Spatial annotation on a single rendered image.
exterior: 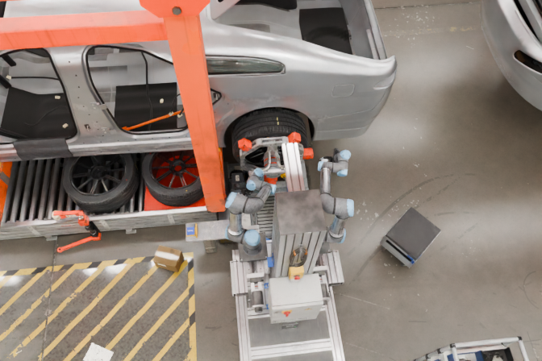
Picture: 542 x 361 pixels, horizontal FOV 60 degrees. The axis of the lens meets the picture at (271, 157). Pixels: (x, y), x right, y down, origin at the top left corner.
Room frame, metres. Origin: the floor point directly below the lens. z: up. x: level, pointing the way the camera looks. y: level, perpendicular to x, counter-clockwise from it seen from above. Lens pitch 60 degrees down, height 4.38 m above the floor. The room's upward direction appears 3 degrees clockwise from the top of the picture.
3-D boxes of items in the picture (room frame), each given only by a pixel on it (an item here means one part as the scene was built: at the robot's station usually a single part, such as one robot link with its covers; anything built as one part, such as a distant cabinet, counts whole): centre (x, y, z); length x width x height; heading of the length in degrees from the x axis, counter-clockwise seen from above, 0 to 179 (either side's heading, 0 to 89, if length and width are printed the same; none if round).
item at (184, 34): (1.73, 0.46, 1.75); 0.19 x 0.16 x 2.45; 98
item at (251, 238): (1.25, 0.12, 0.98); 0.13 x 0.12 x 0.14; 73
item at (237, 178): (2.04, 0.31, 0.26); 0.42 x 0.18 x 0.35; 8
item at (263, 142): (2.05, 0.00, 0.85); 0.54 x 0.07 x 0.54; 98
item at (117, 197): (2.02, 1.59, 0.39); 0.66 x 0.66 x 0.24
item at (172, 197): (2.12, 0.87, 0.39); 0.66 x 0.66 x 0.24
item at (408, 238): (1.62, -1.34, 0.17); 0.43 x 0.36 x 0.34; 138
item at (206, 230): (1.51, 0.50, 0.44); 0.43 x 0.17 x 0.03; 98
